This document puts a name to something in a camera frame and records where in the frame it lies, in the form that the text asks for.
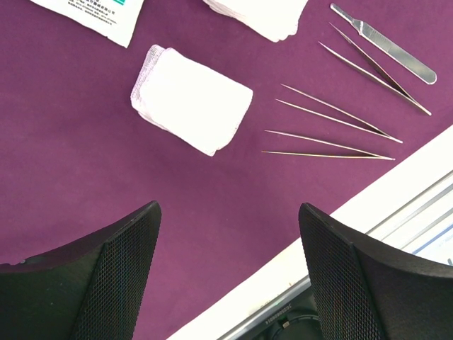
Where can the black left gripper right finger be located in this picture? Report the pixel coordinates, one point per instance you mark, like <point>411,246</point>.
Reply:
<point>366,289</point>

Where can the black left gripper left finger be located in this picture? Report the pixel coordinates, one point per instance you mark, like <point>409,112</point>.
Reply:
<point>91,288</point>

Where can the leftmost steel tweezers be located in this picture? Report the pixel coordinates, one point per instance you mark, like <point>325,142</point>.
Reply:
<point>307,146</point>

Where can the steel tweezers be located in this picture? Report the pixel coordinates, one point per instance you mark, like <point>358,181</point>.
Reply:
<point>307,146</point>
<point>343,117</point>
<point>382,78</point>

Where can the purple cloth mat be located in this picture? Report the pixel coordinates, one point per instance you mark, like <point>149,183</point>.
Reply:
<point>75,155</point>

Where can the left gauze pad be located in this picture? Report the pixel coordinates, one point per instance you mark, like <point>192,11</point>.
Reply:
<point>189,100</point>

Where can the gauze pad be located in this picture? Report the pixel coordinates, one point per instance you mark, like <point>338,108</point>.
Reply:
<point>274,20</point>
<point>189,100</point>

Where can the green white sachet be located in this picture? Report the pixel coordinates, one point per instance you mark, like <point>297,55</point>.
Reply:
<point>113,19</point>

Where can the middle gauze pad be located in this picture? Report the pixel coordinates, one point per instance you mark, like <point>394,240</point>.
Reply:
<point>274,20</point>

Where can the front aluminium rail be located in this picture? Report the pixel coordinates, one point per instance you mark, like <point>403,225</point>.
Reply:
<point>408,228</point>

